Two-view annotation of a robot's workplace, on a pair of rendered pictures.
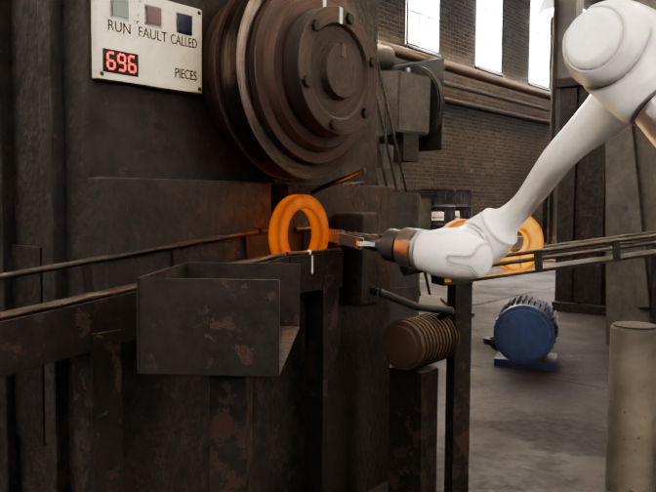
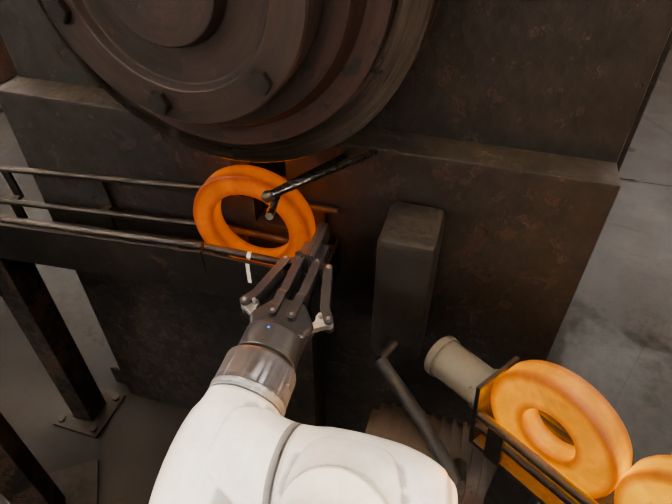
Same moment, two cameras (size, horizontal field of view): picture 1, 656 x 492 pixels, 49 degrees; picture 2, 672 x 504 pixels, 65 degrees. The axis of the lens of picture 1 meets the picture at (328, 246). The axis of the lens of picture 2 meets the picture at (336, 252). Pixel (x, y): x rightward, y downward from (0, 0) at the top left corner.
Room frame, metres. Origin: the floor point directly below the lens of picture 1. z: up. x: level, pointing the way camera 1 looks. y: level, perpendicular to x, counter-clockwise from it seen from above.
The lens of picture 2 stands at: (1.57, -0.56, 1.24)
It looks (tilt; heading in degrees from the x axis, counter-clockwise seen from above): 41 degrees down; 68
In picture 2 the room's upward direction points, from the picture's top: straight up
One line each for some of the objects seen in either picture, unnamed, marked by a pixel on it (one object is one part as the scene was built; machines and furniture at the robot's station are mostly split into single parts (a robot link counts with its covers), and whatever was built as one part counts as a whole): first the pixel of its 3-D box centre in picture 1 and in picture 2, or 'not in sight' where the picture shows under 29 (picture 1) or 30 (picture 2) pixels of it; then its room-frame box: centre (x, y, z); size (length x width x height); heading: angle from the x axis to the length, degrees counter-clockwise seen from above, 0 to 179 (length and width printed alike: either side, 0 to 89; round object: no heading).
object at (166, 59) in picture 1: (150, 42); not in sight; (1.50, 0.36, 1.15); 0.26 x 0.02 x 0.18; 141
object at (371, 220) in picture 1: (355, 258); (405, 283); (1.88, -0.07, 0.68); 0.11 x 0.08 x 0.24; 51
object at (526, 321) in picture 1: (527, 329); not in sight; (3.70, -1.03, 0.17); 0.57 x 0.31 x 0.34; 161
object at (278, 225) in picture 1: (300, 233); (254, 223); (1.69, 0.07, 0.75); 0.18 x 0.03 x 0.18; 142
